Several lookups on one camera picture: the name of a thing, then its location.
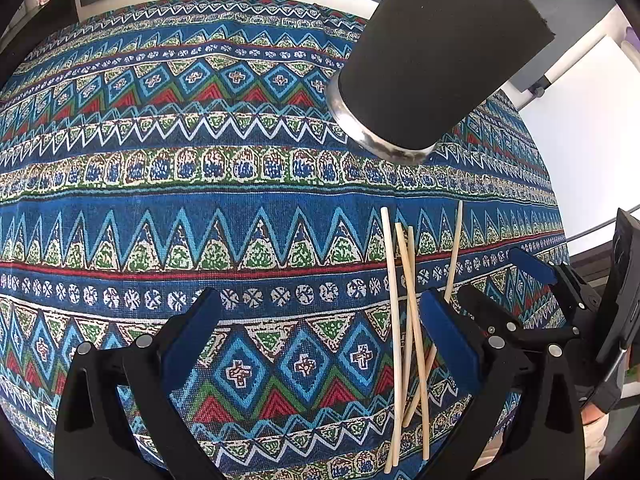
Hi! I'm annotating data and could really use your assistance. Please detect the right hand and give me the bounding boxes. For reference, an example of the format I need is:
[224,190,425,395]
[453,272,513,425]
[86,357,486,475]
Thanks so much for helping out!
[580,402,608,426]

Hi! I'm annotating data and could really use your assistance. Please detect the wooden chopstick on table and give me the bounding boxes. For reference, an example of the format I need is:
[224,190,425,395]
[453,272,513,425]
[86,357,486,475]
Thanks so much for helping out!
[380,207,404,474]
[402,226,416,428]
[402,200,463,428]
[395,222,431,460]

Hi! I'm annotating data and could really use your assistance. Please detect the white foam board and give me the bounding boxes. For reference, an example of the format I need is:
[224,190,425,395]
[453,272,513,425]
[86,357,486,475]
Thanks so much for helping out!
[501,36,639,255]

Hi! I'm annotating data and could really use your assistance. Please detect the black cylindrical utensil holder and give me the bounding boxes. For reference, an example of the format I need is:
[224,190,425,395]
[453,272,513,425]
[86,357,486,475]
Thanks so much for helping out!
[326,0,554,165]

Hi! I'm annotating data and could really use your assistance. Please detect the patterned blue tablecloth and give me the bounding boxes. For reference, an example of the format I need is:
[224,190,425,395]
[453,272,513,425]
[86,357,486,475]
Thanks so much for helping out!
[1,0,567,479]

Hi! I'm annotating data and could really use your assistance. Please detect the black cable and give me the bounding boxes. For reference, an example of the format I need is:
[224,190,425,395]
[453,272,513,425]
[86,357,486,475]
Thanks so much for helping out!
[566,202,640,244]

